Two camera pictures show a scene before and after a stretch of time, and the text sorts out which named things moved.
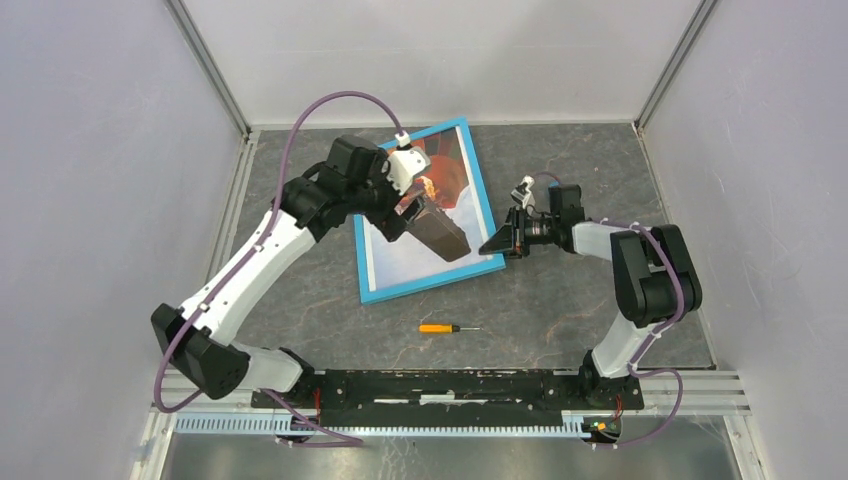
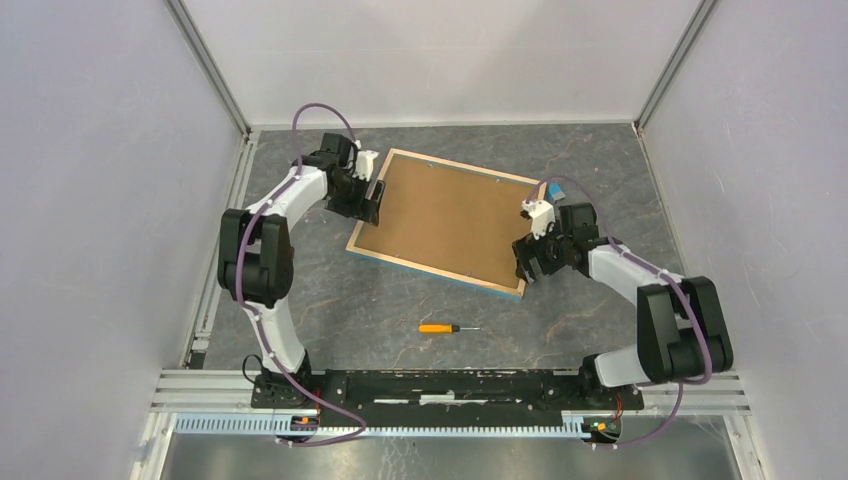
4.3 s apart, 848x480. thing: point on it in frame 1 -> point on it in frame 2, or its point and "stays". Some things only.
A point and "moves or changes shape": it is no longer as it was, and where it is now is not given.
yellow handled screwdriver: x=442 y=328 stays
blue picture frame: x=391 y=268 moves or changes shape
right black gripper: x=511 y=237 -> x=527 y=248
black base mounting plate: x=456 y=391 stays
